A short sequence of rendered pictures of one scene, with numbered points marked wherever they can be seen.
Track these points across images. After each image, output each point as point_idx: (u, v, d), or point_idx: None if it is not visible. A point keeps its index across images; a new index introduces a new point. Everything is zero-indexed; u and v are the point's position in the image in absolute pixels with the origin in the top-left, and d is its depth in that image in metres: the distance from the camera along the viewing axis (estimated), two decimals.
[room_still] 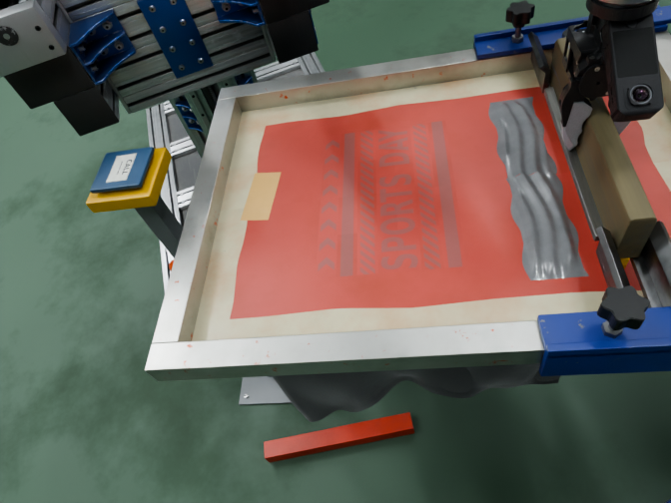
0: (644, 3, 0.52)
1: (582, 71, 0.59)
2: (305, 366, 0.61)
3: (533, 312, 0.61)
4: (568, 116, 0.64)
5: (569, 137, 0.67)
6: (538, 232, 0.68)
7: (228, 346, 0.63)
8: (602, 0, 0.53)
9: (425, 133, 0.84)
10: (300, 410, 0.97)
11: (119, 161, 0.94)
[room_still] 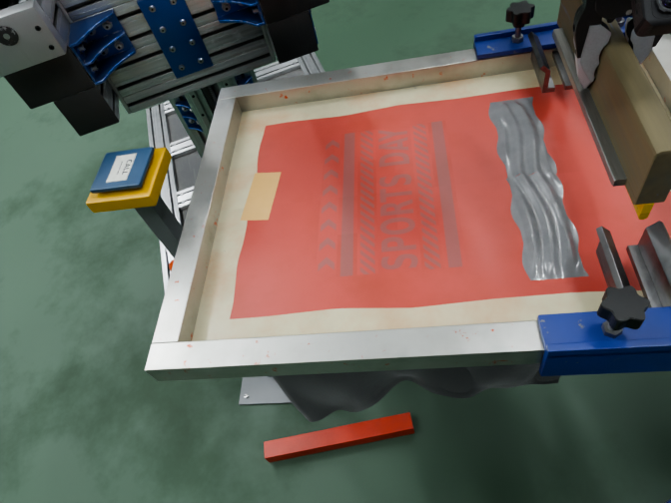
0: None
1: None
2: (305, 366, 0.61)
3: (533, 312, 0.61)
4: (583, 44, 0.56)
5: (584, 70, 0.59)
6: (538, 232, 0.68)
7: (228, 346, 0.63)
8: None
9: (425, 133, 0.84)
10: (300, 410, 0.97)
11: (119, 161, 0.94)
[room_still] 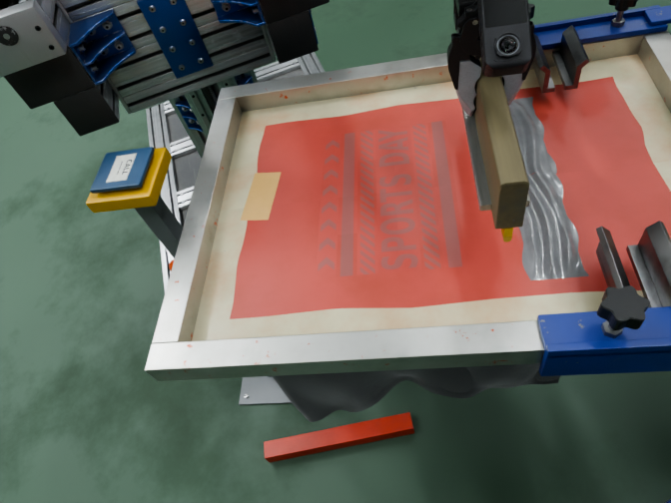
0: None
1: (460, 25, 0.55)
2: (305, 366, 0.61)
3: (533, 312, 0.61)
4: (457, 77, 0.60)
5: (464, 101, 0.63)
6: (538, 232, 0.68)
7: (228, 346, 0.63)
8: None
9: (425, 133, 0.84)
10: (300, 410, 0.97)
11: (119, 161, 0.94)
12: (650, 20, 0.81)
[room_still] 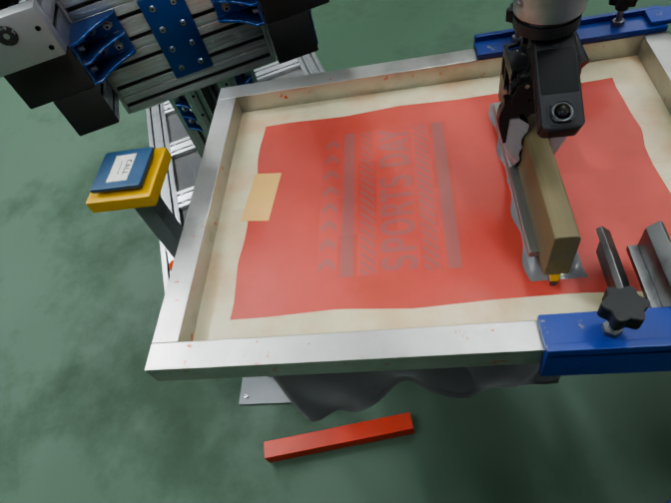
0: (564, 23, 0.53)
1: (513, 89, 0.60)
2: (305, 366, 0.61)
3: (533, 313, 0.62)
4: (506, 132, 0.66)
5: (510, 153, 0.68)
6: None
7: (228, 346, 0.63)
8: (524, 20, 0.54)
9: (425, 134, 0.84)
10: (300, 410, 0.97)
11: (119, 161, 0.94)
12: (650, 20, 0.81)
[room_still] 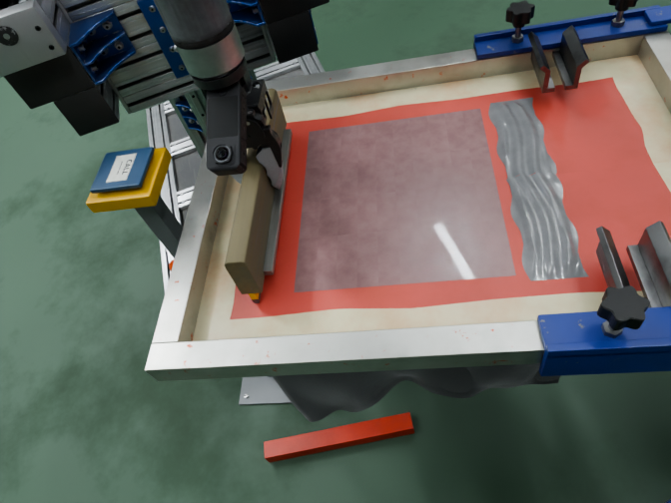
0: (221, 76, 0.60)
1: None
2: (305, 366, 0.61)
3: (533, 312, 0.62)
4: None
5: (239, 182, 0.75)
6: (538, 233, 0.68)
7: (228, 346, 0.63)
8: (189, 73, 0.61)
9: None
10: (300, 410, 0.97)
11: (119, 161, 0.94)
12: (650, 20, 0.81)
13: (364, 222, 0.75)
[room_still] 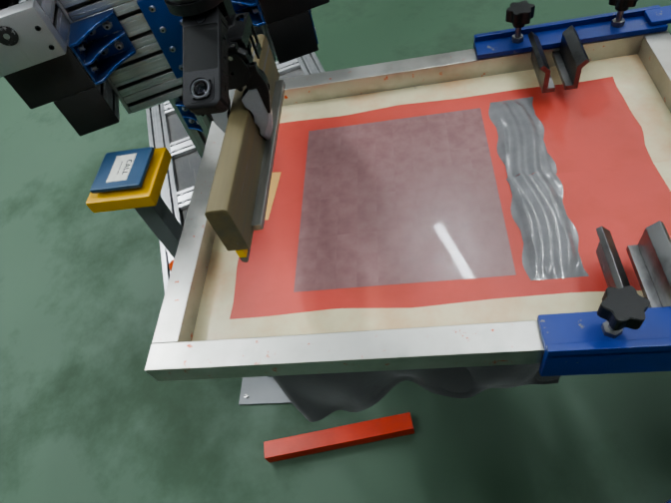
0: None
1: None
2: (305, 366, 0.61)
3: (533, 312, 0.61)
4: None
5: (225, 131, 0.68)
6: (538, 232, 0.68)
7: (228, 346, 0.63)
8: None
9: None
10: (300, 410, 0.97)
11: (119, 161, 0.94)
12: (650, 20, 0.81)
13: (364, 221, 0.75)
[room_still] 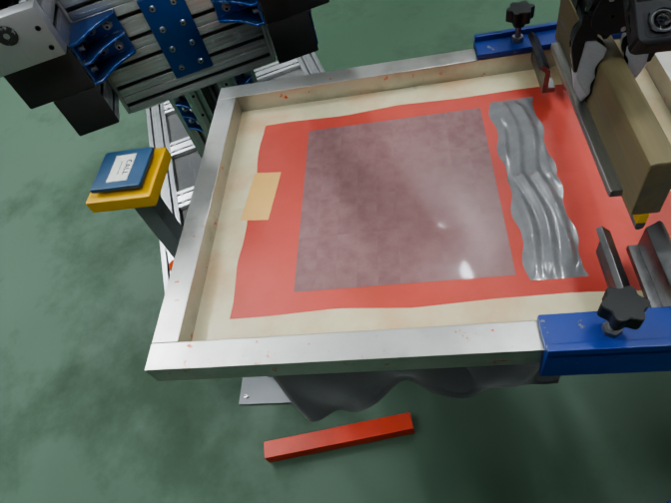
0: None
1: (595, 2, 0.52)
2: (305, 366, 0.61)
3: (533, 312, 0.61)
4: (579, 59, 0.58)
5: (581, 84, 0.61)
6: (538, 232, 0.68)
7: (228, 346, 0.63)
8: None
9: None
10: (300, 410, 0.97)
11: (119, 161, 0.94)
12: None
13: (364, 221, 0.75)
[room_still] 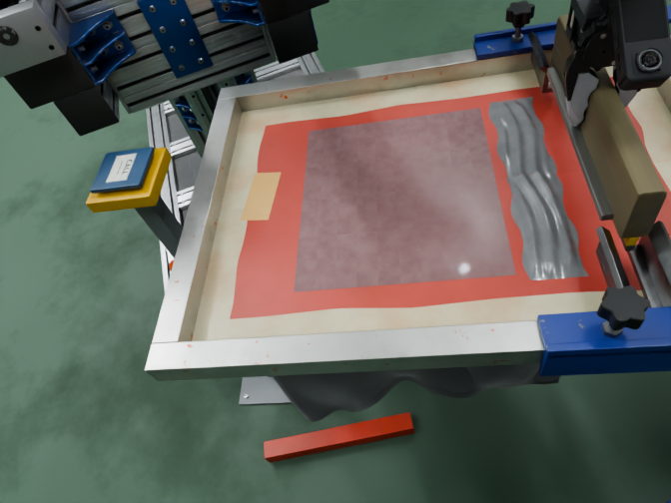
0: None
1: (587, 38, 0.56)
2: (305, 366, 0.61)
3: (533, 312, 0.61)
4: (573, 89, 0.61)
5: (575, 112, 0.64)
6: (538, 232, 0.68)
7: (228, 346, 0.63)
8: None
9: None
10: (300, 410, 0.97)
11: (119, 161, 0.94)
12: None
13: (364, 221, 0.75)
